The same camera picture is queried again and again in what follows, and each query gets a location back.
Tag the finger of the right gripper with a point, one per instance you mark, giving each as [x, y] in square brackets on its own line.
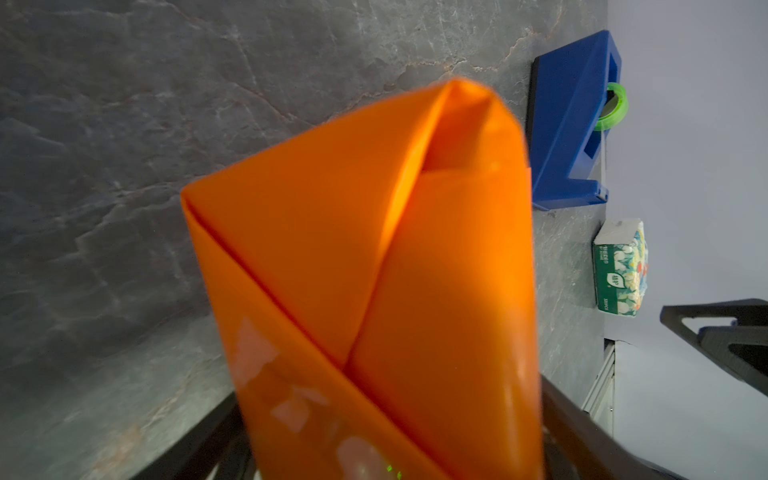
[739, 350]
[746, 312]

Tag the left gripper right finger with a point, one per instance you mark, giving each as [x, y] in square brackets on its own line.
[577, 448]

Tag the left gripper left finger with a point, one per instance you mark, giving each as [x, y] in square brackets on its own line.
[217, 447]

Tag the colourful tissue box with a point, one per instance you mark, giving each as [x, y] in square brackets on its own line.
[620, 266]

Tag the blue tape dispenser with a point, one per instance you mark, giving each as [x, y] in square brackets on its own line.
[575, 99]

